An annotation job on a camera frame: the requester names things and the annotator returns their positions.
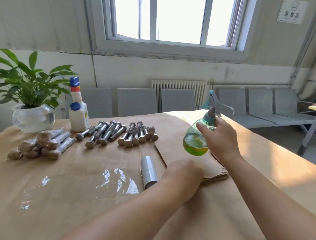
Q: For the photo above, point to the person's left hand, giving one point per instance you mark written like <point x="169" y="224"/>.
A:
<point x="182" y="180"/>

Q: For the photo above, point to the person's right hand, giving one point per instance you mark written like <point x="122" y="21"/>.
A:
<point x="222" y="141"/>

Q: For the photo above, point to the green spray bottle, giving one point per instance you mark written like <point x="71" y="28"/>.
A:
<point x="195" y="143"/>

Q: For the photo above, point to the stack of brown paper sheets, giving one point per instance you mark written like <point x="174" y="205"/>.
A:
<point x="170" y="148"/>

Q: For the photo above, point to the white cling film roll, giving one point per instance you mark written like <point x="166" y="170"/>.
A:
<point x="148" y="170"/>

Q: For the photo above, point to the clear cling film sheet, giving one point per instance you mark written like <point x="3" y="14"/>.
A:
<point x="113" y="183"/>

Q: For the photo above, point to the pile of steel bolts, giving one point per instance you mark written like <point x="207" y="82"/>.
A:
<point x="116" y="134"/>

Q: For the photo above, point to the steel hex bolt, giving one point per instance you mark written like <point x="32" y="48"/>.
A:
<point x="27" y="145"/>

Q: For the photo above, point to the person's left forearm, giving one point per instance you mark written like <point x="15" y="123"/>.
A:
<point x="123" y="217"/>

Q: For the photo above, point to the person's right forearm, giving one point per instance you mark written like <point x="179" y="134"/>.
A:
<point x="271" y="198"/>

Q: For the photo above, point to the grey chair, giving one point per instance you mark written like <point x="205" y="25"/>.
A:
<point x="232" y="101"/>
<point x="261" y="103"/>
<point x="137" y="102"/>
<point x="291" y="101"/>
<point x="101" y="103"/>
<point x="177" y="100"/>

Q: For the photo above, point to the white radiator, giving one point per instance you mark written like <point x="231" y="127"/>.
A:
<point x="177" y="87"/>

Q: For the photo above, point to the wooden side table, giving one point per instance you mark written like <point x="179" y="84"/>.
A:
<point x="312" y="107"/>

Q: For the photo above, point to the white glue bottle blue cap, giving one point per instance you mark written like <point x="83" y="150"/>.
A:
<point x="79" y="116"/>

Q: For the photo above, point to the large brown paper table cover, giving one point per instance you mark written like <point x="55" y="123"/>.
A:
<point x="64" y="217"/>

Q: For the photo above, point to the white framed window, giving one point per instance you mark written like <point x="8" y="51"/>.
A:
<point x="173" y="22"/>

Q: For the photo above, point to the round glass vase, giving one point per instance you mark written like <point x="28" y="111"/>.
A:
<point x="33" y="118"/>

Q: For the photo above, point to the green leafy plant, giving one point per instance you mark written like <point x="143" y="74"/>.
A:
<point x="29" y="81"/>

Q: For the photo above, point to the white vertical blind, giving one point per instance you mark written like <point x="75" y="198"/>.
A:
<point x="44" y="24"/>

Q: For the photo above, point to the white wall pipe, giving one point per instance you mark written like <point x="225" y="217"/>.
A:
<point x="306" y="64"/>

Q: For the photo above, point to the small square wall sign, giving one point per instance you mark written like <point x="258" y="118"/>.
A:
<point x="292" y="12"/>

